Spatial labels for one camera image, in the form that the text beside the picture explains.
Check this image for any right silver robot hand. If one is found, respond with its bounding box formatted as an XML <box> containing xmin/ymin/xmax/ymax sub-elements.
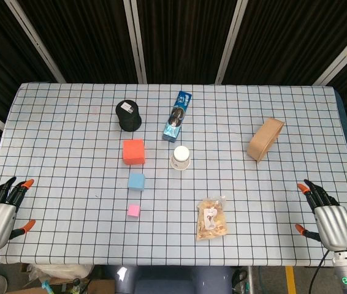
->
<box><xmin>295</xmin><ymin>179</ymin><xmax>347</xmax><ymax>252</ymax></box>

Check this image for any pink foam cube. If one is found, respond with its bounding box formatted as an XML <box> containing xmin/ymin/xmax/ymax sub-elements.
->
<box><xmin>127</xmin><ymin>204</ymin><xmax>142</xmax><ymax>218</ymax></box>

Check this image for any blue foam cube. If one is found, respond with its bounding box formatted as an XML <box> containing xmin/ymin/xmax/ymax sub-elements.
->
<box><xmin>127</xmin><ymin>173</ymin><xmax>147</xmax><ymax>192</ymax></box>

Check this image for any red foam cube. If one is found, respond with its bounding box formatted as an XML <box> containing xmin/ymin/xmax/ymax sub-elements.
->
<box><xmin>122</xmin><ymin>138</ymin><xmax>147</xmax><ymax>166</ymax></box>

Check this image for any white plastic bag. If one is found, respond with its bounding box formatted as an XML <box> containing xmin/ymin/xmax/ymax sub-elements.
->
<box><xmin>26</xmin><ymin>263</ymin><xmax>94</xmax><ymax>285</ymax></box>

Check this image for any metal table leg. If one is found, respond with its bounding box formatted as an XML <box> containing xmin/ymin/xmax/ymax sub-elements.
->
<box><xmin>246</xmin><ymin>265</ymin><xmax>256</xmax><ymax>294</ymax></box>

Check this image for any blue checkered tablecloth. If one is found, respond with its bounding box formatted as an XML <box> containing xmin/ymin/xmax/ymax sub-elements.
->
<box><xmin>0</xmin><ymin>81</ymin><xmax>347</xmax><ymax>266</ymax></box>

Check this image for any clear snack bag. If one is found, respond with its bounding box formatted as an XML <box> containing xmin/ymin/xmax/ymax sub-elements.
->
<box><xmin>196</xmin><ymin>195</ymin><xmax>228</xmax><ymax>242</ymax></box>

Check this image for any white paper cup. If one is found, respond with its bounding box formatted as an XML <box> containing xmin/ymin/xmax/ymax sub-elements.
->
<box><xmin>170</xmin><ymin>146</ymin><xmax>191</xmax><ymax>170</ymax></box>

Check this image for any grey-blue robot torso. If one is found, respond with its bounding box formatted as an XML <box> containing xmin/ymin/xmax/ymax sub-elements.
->
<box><xmin>114</xmin><ymin>265</ymin><xmax>234</xmax><ymax>294</ymax></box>

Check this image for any black mesh pen holder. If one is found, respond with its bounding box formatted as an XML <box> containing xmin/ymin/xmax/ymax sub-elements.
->
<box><xmin>115</xmin><ymin>99</ymin><xmax>143</xmax><ymax>133</ymax></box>

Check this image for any blue cookie box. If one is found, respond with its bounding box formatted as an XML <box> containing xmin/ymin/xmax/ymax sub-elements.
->
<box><xmin>161</xmin><ymin>91</ymin><xmax>193</xmax><ymax>143</ymax></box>

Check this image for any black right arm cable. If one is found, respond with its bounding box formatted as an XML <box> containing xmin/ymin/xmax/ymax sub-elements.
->
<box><xmin>310</xmin><ymin>251</ymin><xmax>335</xmax><ymax>294</ymax></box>

